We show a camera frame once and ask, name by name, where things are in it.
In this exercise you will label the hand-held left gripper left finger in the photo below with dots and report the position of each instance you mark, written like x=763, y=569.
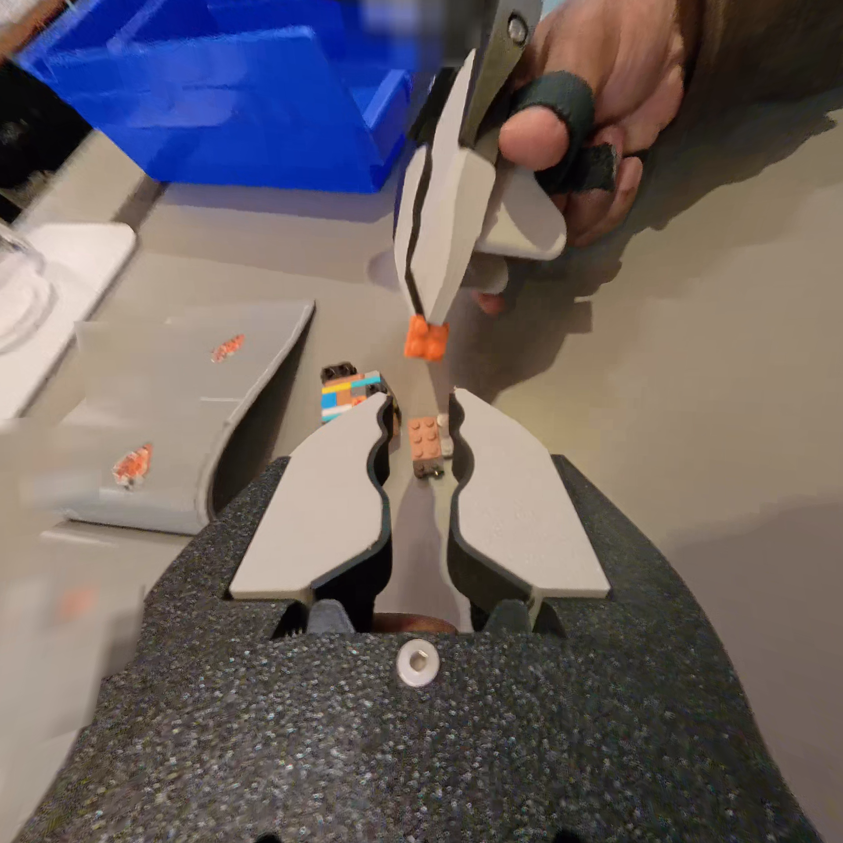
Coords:
x=316, y=520

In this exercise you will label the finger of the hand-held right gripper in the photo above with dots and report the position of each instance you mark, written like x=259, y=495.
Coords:
x=405, y=197
x=451, y=217

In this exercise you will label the person's right forearm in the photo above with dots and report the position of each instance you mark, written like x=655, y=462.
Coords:
x=770, y=52

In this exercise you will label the grey desk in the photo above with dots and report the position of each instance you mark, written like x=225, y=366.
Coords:
x=691, y=428

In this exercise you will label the orange toy brick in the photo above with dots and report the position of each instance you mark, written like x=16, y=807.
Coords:
x=427, y=339

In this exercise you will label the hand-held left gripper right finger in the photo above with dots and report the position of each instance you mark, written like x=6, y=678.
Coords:
x=527, y=520

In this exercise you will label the grey printed sheet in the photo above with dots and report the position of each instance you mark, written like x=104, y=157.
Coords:
x=164, y=408

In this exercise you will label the person's right hand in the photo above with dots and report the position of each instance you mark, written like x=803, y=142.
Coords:
x=625, y=59

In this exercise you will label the white metal stand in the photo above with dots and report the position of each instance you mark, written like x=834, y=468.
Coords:
x=79, y=276

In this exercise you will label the colourful toy brick model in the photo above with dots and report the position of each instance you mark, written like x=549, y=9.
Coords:
x=346, y=395

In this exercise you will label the small white toy brick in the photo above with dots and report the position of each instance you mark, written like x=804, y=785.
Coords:
x=446, y=434

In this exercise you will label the blue plastic bin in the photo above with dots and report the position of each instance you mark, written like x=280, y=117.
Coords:
x=230, y=99

